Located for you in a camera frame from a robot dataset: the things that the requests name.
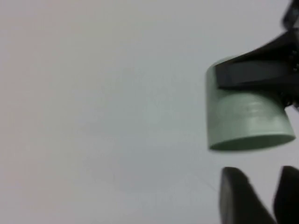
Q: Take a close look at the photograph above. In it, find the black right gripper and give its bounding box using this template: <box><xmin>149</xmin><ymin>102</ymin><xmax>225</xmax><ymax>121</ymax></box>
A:
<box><xmin>214</xmin><ymin>0</ymin><xmax>299</xmax><ymax>110</ymax></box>

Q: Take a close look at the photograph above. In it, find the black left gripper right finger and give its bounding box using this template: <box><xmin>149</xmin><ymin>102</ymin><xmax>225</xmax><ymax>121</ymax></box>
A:
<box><xmin>272</xmin><ymin>165</ymin><xmax>299</xmax><ymax>224</ymax></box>

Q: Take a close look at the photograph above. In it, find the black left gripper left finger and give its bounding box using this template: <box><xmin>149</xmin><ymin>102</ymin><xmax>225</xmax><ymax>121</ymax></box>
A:
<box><xmin>218</xmin><ymin>167</ymin><xmax>278</xmax><ymax>224</ymax></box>

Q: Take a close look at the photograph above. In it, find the pale green plastic cup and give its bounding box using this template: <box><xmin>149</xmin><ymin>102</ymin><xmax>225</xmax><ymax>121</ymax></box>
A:
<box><xmin>205</xmin><ymin>57</ymin><xmax>296</xmax><ymax>152</ymax></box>

